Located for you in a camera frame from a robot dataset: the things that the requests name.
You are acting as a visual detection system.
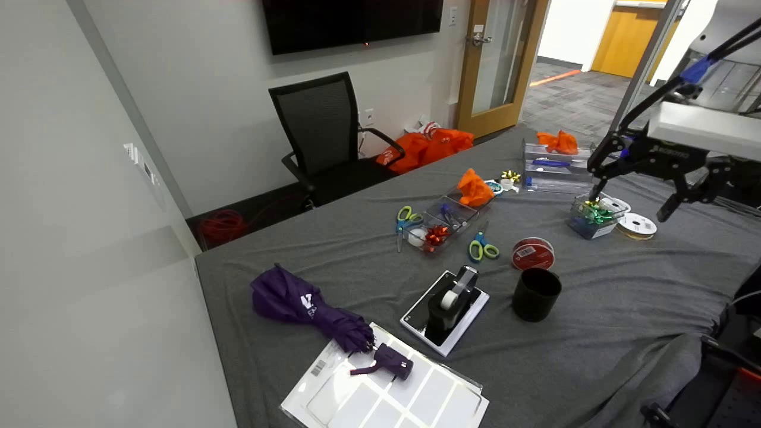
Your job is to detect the clear box of gift bows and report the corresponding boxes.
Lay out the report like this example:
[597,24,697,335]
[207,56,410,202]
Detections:
[569,194,621,243]

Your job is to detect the black wall television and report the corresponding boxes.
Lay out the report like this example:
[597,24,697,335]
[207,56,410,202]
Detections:
[260,0,444,56]

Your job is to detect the orange plastic bag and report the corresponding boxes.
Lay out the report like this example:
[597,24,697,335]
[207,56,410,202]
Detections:
[376,126,476,175]

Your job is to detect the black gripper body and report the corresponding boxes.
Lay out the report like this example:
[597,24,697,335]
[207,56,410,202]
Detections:
[626,132,716,186]

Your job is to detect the red ribbon spool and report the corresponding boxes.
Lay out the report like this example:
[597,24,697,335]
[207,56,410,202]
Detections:
[508,234,559,270]

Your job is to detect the orange ribbon bundle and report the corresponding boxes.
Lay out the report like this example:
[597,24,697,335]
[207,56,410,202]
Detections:
[534,129,580,157]

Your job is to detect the white label sheet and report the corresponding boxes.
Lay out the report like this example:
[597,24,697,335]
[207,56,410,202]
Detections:
[280,321,492,428]

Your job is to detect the black cup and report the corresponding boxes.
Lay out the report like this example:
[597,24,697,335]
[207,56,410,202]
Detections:
[508,265,564,322]

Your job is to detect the clear plastic craft tray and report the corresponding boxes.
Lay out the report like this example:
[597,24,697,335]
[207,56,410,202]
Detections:
[400,198,494,257]

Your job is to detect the black mesh office chair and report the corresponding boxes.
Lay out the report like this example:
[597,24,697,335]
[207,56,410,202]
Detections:
[268,69,406,208]

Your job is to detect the gray tablecloth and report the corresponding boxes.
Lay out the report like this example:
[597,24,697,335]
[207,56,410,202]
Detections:
[196,120,761,428]

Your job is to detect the black tape dispenser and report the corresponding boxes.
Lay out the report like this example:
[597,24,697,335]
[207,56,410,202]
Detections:
[424,264,483,344]

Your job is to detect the wooden door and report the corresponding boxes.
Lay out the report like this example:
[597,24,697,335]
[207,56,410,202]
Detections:
[455,0,552,137]

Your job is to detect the red gift bow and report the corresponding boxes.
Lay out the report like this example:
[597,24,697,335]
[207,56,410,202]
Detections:
[424,224,451,252]

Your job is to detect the clear acrylic organizer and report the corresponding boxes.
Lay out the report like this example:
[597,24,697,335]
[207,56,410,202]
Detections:
[520,140,595,194]

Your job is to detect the red cable coil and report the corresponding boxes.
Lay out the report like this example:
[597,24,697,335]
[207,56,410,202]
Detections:
[198,208,249,246]

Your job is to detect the green handled scissors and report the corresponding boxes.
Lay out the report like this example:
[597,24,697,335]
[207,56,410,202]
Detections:
[394,202,424,234]

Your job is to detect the white spool gold ribbon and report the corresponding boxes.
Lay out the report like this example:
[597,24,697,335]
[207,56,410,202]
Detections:
[602,193,632,219]

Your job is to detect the grey metal pole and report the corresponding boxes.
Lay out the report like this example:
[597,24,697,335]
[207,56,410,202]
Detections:
[614,0,688,137]

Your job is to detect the white wall thermostat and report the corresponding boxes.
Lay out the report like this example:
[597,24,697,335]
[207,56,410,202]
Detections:
[122,140,153,186]

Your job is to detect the orange ribbon bow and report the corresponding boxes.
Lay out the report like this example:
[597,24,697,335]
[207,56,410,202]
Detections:
[456,165,498,211]

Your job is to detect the purple folded umbrella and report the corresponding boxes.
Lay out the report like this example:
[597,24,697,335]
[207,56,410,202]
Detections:
[249,264,413,381]

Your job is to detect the green blue scissors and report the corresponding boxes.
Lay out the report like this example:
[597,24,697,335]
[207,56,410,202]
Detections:
[466,231,501,264]

